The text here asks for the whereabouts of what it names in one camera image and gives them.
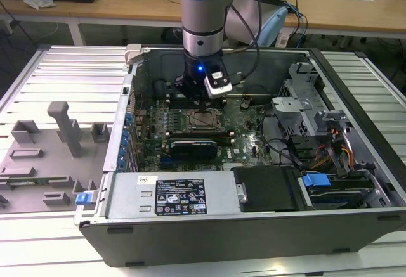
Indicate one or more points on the black bay cover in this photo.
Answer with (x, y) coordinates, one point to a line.
(266, 188)

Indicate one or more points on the green motherboard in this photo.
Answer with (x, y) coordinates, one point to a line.
(244, 150)

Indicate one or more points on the black graphics card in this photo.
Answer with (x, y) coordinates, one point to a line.
(193, 150)

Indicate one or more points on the dark disk drive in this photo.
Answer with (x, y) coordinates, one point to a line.
(339, 197)

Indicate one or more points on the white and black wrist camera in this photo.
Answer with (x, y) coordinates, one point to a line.
(219, 83)

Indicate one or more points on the crumpled white paper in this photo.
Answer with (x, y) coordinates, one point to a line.
(39, 1)

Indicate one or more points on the RAM slot with white clips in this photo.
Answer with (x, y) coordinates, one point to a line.
(196, 139)
(177, 102)
(176, 97)

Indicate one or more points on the silver power supply with label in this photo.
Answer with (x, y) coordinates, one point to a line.
(133, 194)

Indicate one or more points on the open PC case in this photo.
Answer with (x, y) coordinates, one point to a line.
(222, 239)

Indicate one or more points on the wooden desk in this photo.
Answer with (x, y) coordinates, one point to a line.
(127, 7)

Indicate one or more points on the blue disk carrier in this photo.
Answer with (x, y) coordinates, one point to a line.
(315, 181)

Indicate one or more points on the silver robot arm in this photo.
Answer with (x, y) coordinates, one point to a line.
(203, 10)

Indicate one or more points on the grey parts rack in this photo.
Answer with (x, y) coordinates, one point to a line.
(47, 150)

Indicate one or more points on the blue expansion slot clip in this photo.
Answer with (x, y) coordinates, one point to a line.
(126, 136)
(124, 145)
(122, 155)
(120, 163)
(128, 119)

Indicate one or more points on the blue case latch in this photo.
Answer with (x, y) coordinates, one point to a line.
(85, 198)

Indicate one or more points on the silver perforated drive cage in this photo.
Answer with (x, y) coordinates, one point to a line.
(295, 112)

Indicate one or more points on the pale blue teach pendant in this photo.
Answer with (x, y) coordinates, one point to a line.
(276, 23)

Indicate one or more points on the CPU socket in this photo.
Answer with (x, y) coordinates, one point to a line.
(184, 125)

